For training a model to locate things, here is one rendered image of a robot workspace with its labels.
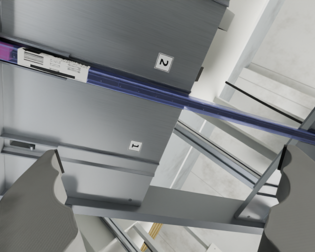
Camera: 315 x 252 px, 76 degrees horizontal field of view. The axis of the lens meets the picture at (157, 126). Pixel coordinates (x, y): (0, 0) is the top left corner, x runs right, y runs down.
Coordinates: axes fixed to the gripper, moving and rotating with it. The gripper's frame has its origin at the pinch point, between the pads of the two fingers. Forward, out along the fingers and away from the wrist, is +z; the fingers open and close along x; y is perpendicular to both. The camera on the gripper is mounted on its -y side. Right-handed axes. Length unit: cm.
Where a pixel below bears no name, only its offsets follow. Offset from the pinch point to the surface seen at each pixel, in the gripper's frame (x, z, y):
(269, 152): 33, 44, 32
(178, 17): 1.3, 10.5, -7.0
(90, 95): -8.2, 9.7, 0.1
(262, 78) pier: 144, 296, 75
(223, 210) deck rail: 9.9, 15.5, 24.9
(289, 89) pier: 173, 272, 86
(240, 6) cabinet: 26, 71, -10
